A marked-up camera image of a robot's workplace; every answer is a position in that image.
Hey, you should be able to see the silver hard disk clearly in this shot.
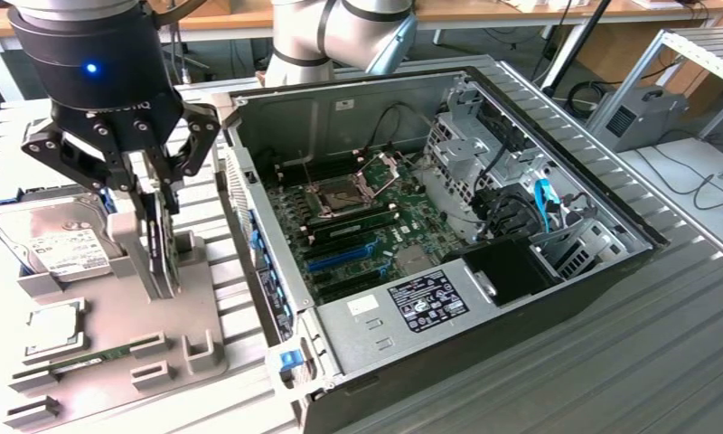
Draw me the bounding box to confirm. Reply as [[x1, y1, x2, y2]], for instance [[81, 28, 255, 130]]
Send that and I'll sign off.
[[0, 196, 113, 284]]

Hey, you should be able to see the silver CPU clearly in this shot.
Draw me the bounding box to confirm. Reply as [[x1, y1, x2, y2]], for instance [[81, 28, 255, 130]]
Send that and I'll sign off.
[[23, 307, 79, 356]]

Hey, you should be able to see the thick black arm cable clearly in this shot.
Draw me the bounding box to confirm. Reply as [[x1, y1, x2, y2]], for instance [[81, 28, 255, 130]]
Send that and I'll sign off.
[[314, 0, 341, 58]]

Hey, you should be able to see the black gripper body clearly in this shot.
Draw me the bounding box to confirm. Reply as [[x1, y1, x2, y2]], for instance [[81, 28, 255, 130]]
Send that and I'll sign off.
[[7, 8, 185, 155]]

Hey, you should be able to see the long wooden desk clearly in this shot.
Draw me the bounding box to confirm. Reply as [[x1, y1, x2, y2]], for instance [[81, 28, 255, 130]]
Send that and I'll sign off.
[[414, 0, 723, 46]]

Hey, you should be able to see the black cable on white surface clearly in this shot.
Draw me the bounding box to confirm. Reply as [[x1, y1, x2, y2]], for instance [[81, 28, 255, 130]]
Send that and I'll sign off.
[[635, 146, 723, 213]]

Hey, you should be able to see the graphics card with metal bracket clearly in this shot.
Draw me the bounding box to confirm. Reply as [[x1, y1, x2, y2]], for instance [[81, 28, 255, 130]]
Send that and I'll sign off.
[[125, 151, 185, 302]]

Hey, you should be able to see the black power wire bundle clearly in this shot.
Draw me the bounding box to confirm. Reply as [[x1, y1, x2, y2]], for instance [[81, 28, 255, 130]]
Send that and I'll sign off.
[[474, 187, 547, 239]]

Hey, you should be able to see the black looped wire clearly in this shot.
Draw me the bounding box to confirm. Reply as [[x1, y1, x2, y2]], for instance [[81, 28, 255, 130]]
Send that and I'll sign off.
[[370, 104, 435, 153]]

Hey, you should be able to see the hard disk drive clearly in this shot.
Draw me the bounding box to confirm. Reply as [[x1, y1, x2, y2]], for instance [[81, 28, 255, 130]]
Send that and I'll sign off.
[[0, 180, 121, 277]]

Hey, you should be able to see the blue expansion slot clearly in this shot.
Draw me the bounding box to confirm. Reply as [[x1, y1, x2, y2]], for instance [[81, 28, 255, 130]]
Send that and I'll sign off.
[[305, 246, 378, 272]]

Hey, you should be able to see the CPU socket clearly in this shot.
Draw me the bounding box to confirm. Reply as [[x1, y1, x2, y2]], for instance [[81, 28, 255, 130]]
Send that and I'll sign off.
[[310, 174, 374, 218]]

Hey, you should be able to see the open black PC case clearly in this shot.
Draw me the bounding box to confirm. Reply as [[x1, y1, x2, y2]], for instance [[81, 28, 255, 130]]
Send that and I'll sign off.
[[198, 65, 670, 434]]

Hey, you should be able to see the black stand pole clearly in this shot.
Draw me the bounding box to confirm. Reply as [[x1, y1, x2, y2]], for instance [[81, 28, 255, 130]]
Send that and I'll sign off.
[[540, 0, 611, 99]]

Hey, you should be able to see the silver chipset heat sink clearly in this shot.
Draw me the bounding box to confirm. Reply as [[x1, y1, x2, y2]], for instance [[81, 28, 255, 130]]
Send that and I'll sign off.
[[394, 246, 432, 272]]

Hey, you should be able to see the perforated metal disk bay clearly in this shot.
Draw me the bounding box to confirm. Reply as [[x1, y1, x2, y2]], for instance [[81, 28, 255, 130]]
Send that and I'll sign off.
[[424, 85, 559, 236]]

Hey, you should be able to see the grey plastic parts rack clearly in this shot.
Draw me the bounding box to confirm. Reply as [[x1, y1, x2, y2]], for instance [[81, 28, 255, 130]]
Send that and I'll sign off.
[[2, 210, 230, 430]]

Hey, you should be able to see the grey control box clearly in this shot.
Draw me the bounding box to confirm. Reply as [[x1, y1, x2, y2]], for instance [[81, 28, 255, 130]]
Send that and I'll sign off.
[[587, 84, 691, 154]]

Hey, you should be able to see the silver power supply unit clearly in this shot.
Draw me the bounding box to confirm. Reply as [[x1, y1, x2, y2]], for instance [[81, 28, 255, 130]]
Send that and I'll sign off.
[[311, 257, 500, 379]]

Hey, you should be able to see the blue disk wire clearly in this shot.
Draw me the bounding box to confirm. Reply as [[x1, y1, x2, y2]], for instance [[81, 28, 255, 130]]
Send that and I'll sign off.
[[534, 178, 560, 234]]

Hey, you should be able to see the aluminium profile frame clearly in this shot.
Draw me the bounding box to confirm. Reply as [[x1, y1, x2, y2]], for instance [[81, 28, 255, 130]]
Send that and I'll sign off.
[[583, 26, 723, 275]]

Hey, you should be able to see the green motherboard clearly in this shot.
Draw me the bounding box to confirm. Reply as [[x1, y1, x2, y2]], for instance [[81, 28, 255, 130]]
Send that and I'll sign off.
[[263, 151, 464, 304]]

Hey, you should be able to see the green RAM stick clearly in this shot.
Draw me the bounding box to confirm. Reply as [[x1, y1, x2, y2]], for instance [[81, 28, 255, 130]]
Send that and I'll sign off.
[[46, 343, 137, 376]]

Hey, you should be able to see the coiled black cable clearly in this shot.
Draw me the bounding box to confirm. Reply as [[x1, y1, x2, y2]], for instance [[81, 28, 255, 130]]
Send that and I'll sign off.
[[564, 80, 607, 119]]

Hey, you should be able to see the wooden box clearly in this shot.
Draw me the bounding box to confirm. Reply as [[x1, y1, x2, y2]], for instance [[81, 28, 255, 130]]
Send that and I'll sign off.
[[177, 0, 275, 20]]

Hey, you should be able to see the RAM stick with white label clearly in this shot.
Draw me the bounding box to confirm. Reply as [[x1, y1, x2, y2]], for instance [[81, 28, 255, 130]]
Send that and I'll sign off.
[[310, 216, 399, 243]]

